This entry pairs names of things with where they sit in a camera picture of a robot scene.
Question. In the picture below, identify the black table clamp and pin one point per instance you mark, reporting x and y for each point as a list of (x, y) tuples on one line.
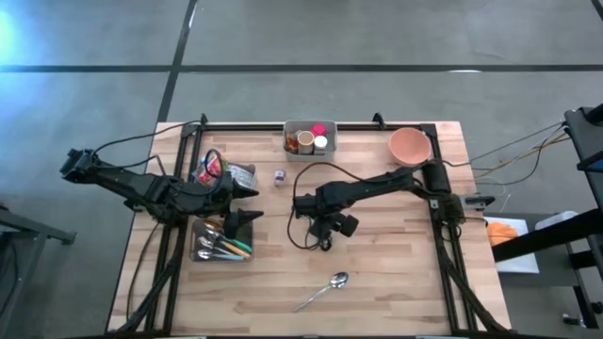
[(378, 117), (203, 118)]

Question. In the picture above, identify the grey metal stand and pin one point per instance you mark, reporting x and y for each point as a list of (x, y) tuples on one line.
[(28, 226)]

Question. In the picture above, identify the spice jar with white lid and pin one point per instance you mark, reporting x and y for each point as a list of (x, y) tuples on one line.
[(321, 142)]

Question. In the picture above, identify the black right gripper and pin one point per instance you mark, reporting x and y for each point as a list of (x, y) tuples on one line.
[(325, 200)]

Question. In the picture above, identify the orange fabric item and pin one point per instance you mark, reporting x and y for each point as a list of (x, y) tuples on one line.
[(500, 234)]

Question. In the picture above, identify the dark brown spice jar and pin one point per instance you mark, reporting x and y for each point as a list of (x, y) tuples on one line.
[(288, 138)]

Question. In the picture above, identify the small glass jar orange label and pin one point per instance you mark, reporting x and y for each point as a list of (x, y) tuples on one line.
[(293, 148)]

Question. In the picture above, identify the white paper sheet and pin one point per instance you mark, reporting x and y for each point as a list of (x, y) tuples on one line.
[(518, 263)]

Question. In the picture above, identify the salmon pink bowl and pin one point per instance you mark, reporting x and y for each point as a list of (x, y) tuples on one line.
[(409, 146)]

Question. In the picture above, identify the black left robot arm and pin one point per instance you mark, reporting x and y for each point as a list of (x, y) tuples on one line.
[(127, 181)]

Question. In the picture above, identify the black desk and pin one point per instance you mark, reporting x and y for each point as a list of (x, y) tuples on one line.
[(586, 141)]

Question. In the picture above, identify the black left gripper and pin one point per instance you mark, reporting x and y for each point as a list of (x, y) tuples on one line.
[(207, 195)]

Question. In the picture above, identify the plain all-metal spoon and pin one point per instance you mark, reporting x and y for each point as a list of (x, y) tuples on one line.
[(338, 279)]

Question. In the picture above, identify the spice jar with tan lid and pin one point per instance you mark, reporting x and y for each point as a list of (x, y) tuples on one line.
[(305, 140)]

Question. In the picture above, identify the small glass jar red label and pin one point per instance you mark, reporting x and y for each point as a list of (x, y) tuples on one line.
[(280, 176)]

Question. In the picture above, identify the black overhead beam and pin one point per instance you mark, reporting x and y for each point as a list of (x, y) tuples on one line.
[(542, 237)]

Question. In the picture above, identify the white plastic container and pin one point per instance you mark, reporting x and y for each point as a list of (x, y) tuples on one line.
[(556, 219)]

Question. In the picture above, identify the silver metal bracket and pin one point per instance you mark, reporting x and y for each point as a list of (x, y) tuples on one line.
[(435, 204)]

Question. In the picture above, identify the dark brown plastic tray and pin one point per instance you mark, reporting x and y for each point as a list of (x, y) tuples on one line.
[(198, 226)]

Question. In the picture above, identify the white plastic storage bin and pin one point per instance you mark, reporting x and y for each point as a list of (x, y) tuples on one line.
[(330, 150), (252, 181)]

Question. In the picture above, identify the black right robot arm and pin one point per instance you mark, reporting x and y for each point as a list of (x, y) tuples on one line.
[(400, 181)]

